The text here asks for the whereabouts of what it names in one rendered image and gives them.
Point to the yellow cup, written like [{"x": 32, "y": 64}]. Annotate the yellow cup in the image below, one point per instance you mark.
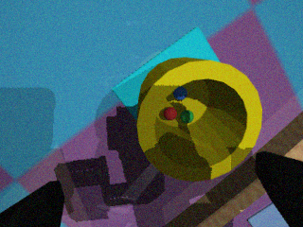
[{"x": 227, "y": 118}]

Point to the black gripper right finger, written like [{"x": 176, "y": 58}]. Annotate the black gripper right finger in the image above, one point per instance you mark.
[{"x": 282, "y": 179}]

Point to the tan flat bar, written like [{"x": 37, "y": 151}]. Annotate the tan flat bar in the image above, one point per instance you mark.
[{"x": 236, "y": 192}]

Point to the red marble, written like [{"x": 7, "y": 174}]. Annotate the red marble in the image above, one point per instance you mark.
[{"x": 169, "y": 113}]

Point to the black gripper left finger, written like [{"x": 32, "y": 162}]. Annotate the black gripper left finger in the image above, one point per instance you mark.
[{"x": 42, "y": 208}]

